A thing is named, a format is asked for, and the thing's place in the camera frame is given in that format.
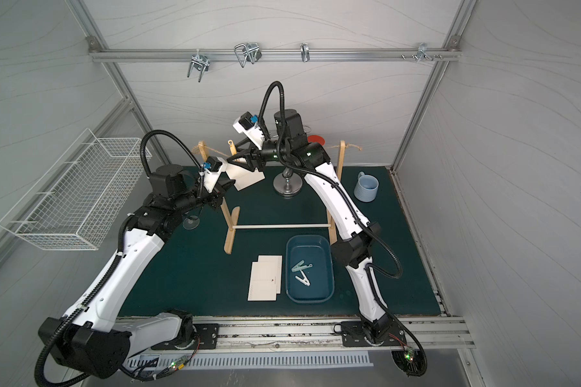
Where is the white postcard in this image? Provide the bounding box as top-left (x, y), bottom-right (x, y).
top-left (258, 255), bottom-right (282, 294)
top-left (224, 161), bottom-right (265, 191)
top-left (248, 262), bottom-right (277, 302)

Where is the mint green clothespin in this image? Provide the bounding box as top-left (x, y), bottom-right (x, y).
top-left (291, 261), bottom-right (312, 273)

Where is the white clothespin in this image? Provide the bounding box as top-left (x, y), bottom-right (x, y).
top-left (295, 270), bottom-right (311, 286)

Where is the wooden clothespin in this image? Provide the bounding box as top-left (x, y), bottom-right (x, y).
top-left (228, 140), bottom-right (237, 156)

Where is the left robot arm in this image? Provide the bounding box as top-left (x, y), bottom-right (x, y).
top-left (34, 130), bottom-right (234, 386)

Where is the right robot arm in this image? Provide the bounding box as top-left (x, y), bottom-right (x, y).
top-left (228, 81), bottom-right (428, 377)

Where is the clear wine glass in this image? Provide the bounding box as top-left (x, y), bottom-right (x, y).
top-left (182, 214), bottom-right (200, 231)

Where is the chrome glass holder stand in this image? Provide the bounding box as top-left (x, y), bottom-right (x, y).
top-left (273, 168), bottom-right (303, 198)

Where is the red plastic goblet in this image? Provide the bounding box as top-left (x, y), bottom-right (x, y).
top-left (308, 135), bottom-right (326, 146)

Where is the metal clamp hook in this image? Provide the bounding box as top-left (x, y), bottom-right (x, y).
top-left (233, 42), bottom-right (262, 68)
top-left (300, 43), bottom-right (310, 63)
top-left (400, 43), bottom-right (443, 63)
top-left (187, 51), bottom-right (210, 82)

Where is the light blue mug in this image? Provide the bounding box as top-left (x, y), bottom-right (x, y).
top-left (353, 172), bottom-right (379, 203)

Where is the teal plastic tray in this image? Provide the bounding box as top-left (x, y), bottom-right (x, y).
top-left (284, 235), bottom-right (335, 304)

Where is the aluminium crossbar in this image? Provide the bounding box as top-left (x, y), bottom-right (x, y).
top-left (89, 46), bottom-right (463, 64)

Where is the wooden drying rack frame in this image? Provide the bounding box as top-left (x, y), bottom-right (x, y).
top-left (196, 139), bottom-right (348, 255)

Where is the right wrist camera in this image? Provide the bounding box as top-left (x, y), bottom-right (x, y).
top-left (232, 111), bottom-right (266, 150)

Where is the white wire basket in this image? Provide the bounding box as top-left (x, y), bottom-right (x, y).
top-left (0, 129), bottom-right (144, 251)

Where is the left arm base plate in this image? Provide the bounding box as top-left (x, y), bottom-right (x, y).
top-left (152, 323), bottom-right (219, 351)

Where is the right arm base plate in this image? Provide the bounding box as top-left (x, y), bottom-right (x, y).
top-left (333, 321), bottom-right (408, 348)

